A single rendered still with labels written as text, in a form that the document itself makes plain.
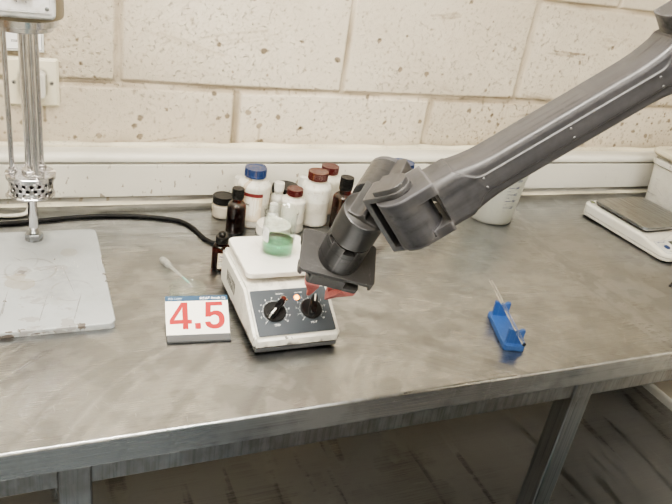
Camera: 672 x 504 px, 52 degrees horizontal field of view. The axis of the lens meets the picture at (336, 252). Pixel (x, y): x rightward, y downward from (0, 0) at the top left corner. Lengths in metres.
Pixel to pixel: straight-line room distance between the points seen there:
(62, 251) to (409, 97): 0.80
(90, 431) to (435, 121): 1.05
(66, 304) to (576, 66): 1.27
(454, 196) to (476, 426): 1.33
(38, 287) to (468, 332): 0.66
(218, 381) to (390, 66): 0.83
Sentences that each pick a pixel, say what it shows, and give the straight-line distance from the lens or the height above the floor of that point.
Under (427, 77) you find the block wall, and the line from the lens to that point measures 1.57.
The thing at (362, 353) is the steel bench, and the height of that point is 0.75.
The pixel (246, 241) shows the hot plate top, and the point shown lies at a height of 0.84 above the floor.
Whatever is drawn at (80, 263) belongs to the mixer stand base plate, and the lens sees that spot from 1.17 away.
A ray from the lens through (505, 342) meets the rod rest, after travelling 1.12.
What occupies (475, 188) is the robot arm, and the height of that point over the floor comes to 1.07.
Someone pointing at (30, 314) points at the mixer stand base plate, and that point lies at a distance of 1.05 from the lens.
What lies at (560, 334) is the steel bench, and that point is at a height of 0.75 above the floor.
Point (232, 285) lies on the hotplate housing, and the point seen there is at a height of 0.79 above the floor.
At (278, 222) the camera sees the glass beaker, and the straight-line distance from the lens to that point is 1.02.
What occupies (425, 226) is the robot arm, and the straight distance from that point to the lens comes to 0.78.
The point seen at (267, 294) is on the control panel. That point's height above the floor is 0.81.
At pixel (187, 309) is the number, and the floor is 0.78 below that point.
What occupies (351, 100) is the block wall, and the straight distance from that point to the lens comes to 1.50.
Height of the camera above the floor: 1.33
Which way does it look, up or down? 27 degrees down
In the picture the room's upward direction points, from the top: 9 degrees clockwise
